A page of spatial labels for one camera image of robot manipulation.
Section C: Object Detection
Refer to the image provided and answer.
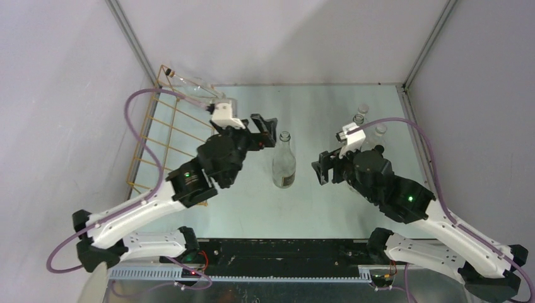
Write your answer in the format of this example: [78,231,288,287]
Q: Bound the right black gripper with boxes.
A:
[310,141,375,203]

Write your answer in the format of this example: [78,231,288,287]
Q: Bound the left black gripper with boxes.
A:
[215,114,277,186]

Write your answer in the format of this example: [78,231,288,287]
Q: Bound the clear bottle black label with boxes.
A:
[272,131,297,189]

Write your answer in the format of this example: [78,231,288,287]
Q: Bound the clear bottle frosted cap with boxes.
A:
[370,123,387,146]

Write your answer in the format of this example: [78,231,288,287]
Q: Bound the clear bottle black cork top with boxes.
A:
[165,68,226,101]

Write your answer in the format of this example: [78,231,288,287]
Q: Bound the clear bottle white label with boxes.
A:
[373,145,385,154]

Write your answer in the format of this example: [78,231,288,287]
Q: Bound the long clear glass bottle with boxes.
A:
[353,114,366,126]

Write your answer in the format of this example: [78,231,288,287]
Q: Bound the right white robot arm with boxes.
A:
[312,150,528,302]

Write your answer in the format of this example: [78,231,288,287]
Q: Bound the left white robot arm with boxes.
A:
[72,112,278,273]

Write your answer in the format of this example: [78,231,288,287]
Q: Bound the right electronics board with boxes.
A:
[372,274,391,283]

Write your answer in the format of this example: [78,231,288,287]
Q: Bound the electronics board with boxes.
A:
[180,269,204,280]
[372,274,391,283]

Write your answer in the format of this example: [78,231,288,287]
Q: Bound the left electronics board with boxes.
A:
[180,269,204,280]

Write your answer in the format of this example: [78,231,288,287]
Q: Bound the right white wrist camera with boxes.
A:
[336,122,366,159]

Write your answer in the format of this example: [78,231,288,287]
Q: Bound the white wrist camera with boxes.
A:
[206,98,246,129]
[336,122,366,159]

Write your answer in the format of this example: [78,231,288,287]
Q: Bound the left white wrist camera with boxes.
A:
[206,98,246,129]

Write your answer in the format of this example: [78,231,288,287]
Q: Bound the gold wire wine rack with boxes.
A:
[126,64,216,199]

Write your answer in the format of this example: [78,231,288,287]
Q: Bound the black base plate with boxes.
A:
[160,238,389,279]

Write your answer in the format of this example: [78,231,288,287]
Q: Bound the aluminium frame rail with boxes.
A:
[97,238,478,285]

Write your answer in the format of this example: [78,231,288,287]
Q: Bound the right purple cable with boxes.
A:
[349,117,535,303]

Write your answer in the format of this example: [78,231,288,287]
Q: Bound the purple cable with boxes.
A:
[45,88,210,275]
[349,117,535,303]

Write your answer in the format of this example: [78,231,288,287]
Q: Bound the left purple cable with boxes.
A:
[45,88,210,275]

